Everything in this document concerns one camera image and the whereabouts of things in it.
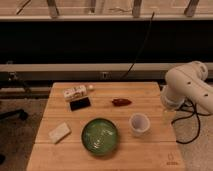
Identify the green plate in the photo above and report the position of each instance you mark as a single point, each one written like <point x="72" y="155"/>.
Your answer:
<point x="100" y="137"/>

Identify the white patterned box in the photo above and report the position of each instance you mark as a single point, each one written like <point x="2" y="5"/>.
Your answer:
<point x="75" y="92"/>

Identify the white ceramic cup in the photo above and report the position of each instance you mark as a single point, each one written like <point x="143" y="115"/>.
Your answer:
<point x="139" y="124"/>

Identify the office chair base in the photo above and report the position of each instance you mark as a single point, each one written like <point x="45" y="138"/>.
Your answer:
<point x="20" y="113"/>

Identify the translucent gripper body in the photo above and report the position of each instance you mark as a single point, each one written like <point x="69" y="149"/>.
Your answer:
<point x="168" y="115"/>

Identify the beige sponge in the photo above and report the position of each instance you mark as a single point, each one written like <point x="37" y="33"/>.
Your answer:
<point x="59" y="133"/>

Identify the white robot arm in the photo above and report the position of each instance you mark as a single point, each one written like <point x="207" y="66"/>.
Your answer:
<point x="187" y="81"/>

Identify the black rectangular block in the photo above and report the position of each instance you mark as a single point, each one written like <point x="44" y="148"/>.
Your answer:
<point x="79" y="104"/>

